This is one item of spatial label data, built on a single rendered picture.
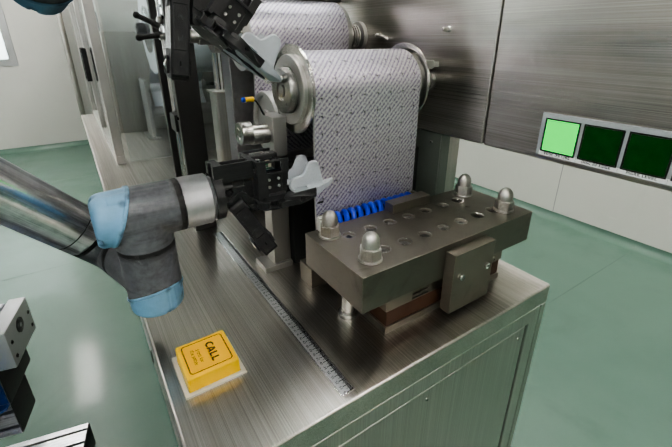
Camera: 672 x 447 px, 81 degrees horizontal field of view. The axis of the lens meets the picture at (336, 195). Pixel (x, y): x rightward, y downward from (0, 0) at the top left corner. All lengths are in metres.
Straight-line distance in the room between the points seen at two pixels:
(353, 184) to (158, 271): 0.36
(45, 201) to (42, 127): 5.57
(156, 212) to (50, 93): 5.62
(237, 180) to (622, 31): 0.57
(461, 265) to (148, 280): 0.46
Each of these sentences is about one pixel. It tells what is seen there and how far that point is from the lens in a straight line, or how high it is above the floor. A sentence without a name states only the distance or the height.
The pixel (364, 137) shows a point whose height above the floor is 1.17.
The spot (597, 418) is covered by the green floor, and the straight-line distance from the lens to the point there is 1.96.
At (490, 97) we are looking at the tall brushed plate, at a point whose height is 1.23.
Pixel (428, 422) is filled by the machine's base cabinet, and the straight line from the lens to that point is 0.76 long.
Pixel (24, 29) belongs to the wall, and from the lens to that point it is 6.12.
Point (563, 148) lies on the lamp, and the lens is 0.72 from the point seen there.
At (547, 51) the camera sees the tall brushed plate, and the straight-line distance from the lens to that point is 0.74.
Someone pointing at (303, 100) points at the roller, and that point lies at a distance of 0.64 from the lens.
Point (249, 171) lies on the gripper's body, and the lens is 0.60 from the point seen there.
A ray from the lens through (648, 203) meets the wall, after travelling 3.24.
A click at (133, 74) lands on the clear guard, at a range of 1.60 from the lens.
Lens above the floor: 1.33
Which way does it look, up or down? 22 degrees down
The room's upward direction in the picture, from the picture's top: straight up
